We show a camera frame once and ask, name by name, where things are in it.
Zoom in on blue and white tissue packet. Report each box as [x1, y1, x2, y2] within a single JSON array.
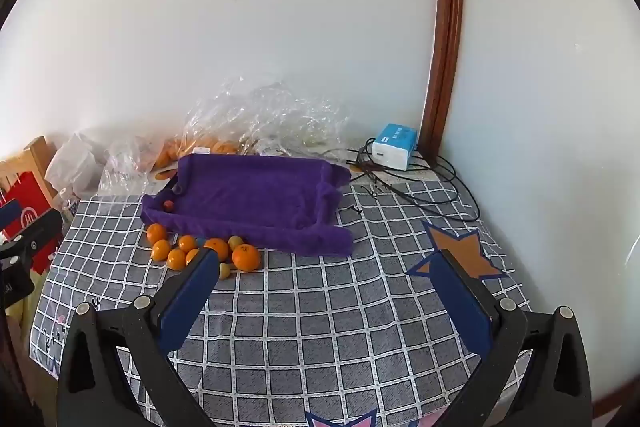
[[371, 123, 420, 171]]

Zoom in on black looped cable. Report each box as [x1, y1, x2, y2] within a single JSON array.
[[345, 139, 481, 223]]

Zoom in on brown wooden door frame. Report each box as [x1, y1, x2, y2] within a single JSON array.
[[419, 0, 466, 155]]

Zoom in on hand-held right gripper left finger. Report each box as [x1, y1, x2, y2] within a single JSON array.
[[56, 247, 221, 427]]

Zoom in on purple towel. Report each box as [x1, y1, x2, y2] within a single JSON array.
[[141, 153, 355, 257]]

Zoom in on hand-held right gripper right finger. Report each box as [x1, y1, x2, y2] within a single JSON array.
[[434, 249, 593, 427]]

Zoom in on cluster of loose mandarins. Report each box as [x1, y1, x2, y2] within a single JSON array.
[[151, 234, 231, 271]]

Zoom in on bagged oranges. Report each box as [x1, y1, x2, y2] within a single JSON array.
[[152, 137, 238, 170]]

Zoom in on wooden chair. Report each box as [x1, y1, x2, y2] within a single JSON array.
[[0, 136, 58, 208]]

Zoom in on large orange with stem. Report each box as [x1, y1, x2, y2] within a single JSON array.
[[231, 243, 262, 273]]

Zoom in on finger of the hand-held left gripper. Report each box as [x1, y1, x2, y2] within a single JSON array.
[[0, 208, 64, 264], [0, 198, 23, 235]]

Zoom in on black cable with grey connector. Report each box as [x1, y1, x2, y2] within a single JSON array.
[[357, 164, 453, 208]]

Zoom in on large clear plastic bag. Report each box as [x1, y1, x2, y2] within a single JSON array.
[[182, 74, 351, 158]]

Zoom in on grey checked tablecloth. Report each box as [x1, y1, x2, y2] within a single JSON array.
[[30, 167, 533, 427]]

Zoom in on white plastic bag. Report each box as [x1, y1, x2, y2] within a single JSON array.
[[45, 132, 108, 200]]

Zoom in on red paper bag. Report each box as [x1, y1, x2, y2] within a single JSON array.
[[0, 171, 61, 275]]

